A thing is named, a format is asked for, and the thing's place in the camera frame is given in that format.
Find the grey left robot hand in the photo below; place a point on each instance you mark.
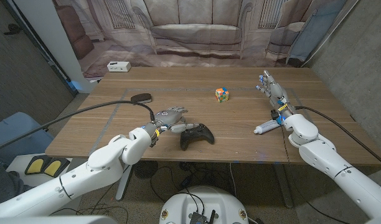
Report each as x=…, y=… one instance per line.
x=169, y=117

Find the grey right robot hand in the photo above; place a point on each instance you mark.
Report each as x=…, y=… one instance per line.
x=275, y=91

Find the black game controller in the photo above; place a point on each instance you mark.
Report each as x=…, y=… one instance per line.
x=199, y=138

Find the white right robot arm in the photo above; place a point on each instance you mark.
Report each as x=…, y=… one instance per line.
x=330, y=158

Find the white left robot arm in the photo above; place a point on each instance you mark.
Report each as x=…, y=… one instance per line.
x=91, y=174

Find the black eraser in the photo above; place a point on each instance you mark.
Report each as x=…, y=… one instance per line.
x=141, y=98

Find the white toothpaste tube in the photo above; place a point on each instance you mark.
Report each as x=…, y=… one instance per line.
x=266, y=127

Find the multicolour rubik's cube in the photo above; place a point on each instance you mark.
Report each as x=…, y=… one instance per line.
x=222, y=95

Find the black round fan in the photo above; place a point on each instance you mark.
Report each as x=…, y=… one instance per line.
x=147, y=169

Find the white power box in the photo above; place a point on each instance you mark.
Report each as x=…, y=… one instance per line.
x=118, y=66

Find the white table leg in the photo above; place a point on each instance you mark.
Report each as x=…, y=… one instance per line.
x=124, y=186
x=285, y=186

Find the printed sofa room backdrop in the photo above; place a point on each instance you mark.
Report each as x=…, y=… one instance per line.
x=196, y=34

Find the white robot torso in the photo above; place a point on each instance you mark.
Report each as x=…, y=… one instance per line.
x=203, y=202

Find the black antenna module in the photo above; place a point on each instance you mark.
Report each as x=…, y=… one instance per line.
x=196, y=218

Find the black yellow foot pedal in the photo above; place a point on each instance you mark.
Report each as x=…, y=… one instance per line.
x=47, y=166

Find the blue plastic bin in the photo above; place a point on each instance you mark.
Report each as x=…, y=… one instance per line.
x=19, y=133

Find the person in blue jeans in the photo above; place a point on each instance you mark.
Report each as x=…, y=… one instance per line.
x=3, y=183

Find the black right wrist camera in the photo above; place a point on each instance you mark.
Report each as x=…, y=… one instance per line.
x=274, y=114

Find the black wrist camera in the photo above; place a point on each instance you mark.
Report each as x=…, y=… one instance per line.
x=274, y=114
x=154, y=141

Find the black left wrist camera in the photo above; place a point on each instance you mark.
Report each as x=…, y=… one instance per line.
x=154, y=141

